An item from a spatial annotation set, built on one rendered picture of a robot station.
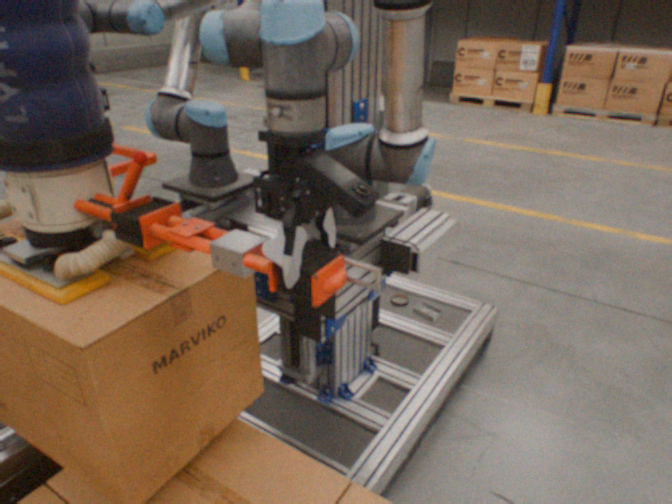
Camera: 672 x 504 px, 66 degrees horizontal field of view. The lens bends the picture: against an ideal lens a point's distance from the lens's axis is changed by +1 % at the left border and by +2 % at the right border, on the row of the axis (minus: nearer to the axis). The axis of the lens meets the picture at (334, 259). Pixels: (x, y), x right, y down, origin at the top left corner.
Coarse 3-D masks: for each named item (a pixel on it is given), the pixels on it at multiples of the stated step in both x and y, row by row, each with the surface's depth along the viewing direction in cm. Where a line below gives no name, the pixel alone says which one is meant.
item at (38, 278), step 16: (16, 240) 104; (0, 256) 103; (48, 256) 97; (0, 272) 100; (16, 272) 98; (32, 272) 97; (48, 272) 97; (96, 272) 98; (32, 288) 95; (48, 288) 93; (64, 288) 93; (80, 288) 93; (96, 288) 96
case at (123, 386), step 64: (192, 256) 108; (0, 320) 95; (64, 320) 87; (128, 320) 87; (192, 320) 100; (256, 320) 118; (0, 384) 110; (64, 384) 91; (128, 384) 90; (192, 384) 105; (256, 384) 125; (64, 448) 104; (128, 448) 94; (192, 448) 110
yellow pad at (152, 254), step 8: (168, 240) 110; (136, 248) 107; (144, 248) 107; (152, 248) 107; (160, 248) 107; (168, 248) 108; (176, 248) 110; (136, 256) 107; (144, 256) 106; (152, 256) 105; (160, 256) 107
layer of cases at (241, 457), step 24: (240, 432) 135; (216, 456) 128; (240, 456) 128; (264, 456) 128; (288, 456) 128; (48, 480) 122; (72, 480) 122; (168, 480) 122; (192, 480) 122; (216, 480) 122; (240, 480) 122; (264, 480) 122; (288, 480) 122; (312, 480) 122; (336, 480) 122
